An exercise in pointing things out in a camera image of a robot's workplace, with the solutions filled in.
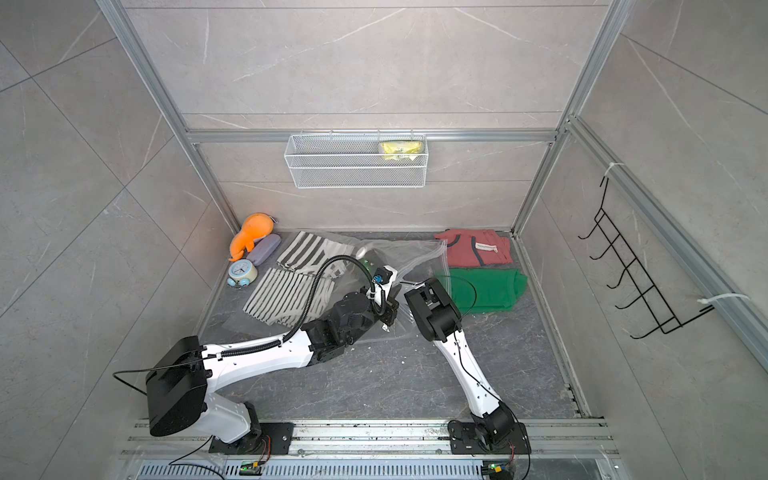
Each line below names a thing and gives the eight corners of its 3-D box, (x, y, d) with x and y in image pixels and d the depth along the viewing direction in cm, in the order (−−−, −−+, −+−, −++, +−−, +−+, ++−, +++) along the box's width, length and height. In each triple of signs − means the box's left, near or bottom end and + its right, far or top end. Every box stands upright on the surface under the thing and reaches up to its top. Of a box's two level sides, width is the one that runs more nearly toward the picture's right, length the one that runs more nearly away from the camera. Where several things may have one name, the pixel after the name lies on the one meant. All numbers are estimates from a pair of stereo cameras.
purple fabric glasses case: (245, 259, 112) (242, 255, 110) (270, 235, 120) (269, 230, 118) (258, 266, 110) (256, 262, 108) (284, 240, 118) (282, 236, 116)
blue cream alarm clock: (227, 286, 104) (222, 280, 101) (236, 265, 110) (232, 259, 107) (253, 286, 104) (249, 280, 101) (260, 265, 110) (257, 259, 107)
